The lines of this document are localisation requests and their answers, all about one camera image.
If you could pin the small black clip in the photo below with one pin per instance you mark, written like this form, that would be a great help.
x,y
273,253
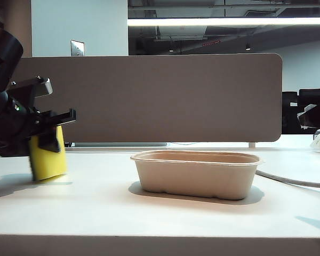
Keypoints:
x,y
68,144

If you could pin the beige paper lunch box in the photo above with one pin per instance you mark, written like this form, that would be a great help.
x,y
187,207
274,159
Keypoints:
x,y
197,176

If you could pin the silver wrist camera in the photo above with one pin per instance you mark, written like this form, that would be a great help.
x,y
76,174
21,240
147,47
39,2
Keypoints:
x,y
41,88

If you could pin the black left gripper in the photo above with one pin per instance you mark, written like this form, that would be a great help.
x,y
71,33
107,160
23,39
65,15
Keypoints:
x,y
10,125

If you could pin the long ceiling light strip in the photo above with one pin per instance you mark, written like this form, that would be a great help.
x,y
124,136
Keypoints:
x,y
229,21

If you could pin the brown desk divider panel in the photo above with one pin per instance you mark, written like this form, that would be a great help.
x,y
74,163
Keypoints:
x,y
162,98

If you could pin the grey ceiling air duct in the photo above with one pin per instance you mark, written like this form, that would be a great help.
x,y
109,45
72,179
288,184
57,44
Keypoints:
x,y
181,32

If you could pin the metal wall switch plate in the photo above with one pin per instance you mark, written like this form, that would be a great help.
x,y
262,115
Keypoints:
x,y
77,48

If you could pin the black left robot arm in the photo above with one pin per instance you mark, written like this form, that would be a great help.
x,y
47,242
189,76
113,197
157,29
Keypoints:
x,y
4,53

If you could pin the yellow green cleaning sponge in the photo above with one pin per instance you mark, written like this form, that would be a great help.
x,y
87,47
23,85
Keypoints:
x,y
50,165

